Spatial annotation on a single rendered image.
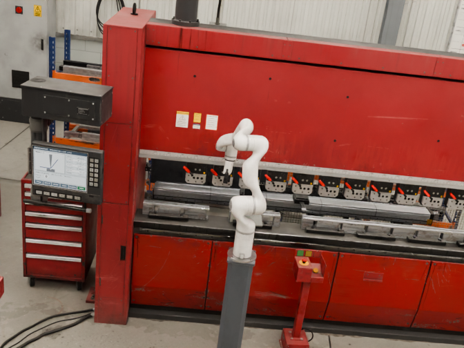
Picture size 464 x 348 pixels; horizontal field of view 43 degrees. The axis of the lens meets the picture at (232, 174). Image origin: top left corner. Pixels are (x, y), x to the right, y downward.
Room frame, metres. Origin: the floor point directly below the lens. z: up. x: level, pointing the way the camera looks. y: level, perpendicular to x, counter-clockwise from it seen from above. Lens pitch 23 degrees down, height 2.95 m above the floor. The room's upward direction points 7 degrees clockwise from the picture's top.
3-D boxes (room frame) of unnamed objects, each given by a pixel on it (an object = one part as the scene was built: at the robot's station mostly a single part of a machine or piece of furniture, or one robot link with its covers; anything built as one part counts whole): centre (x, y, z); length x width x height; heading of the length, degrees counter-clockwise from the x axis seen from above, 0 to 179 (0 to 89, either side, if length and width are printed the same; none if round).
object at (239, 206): (3.34, -0.10, 1.30); 0.19 x 0.12 x 0.24; 106
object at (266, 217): (4.07, -0.21, 0.92); 0.39 x 0.06 x 0.10; 94
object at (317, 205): (4.40, -0.54, 0.93); 2.30 x 0.14 x 0.10; 94
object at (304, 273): (3.74, -0.64, 0.75); 0.20 x 0.16 x 0.18; 98
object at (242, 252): (3.34, -0.13, 1.09); 0.19 x 0.19 x 0.18
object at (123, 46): (4.18, 0.83, 1.15); 0.85 x 0.25 x 2.30; 4
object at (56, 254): (4.32, 1.36, 0.50); 0.50 x 0.50 x 1.00; 4
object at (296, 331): (3.74, -0.64, 0.39); 0.05 x 0.05 x 0.54; 8
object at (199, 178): (4.04, 0.27, 1.26); 0.15 x 0.09 x 0.17; 94
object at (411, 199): (4.15, -1.33, 1.26); 0.15 x 0.09 x 0.17; 94
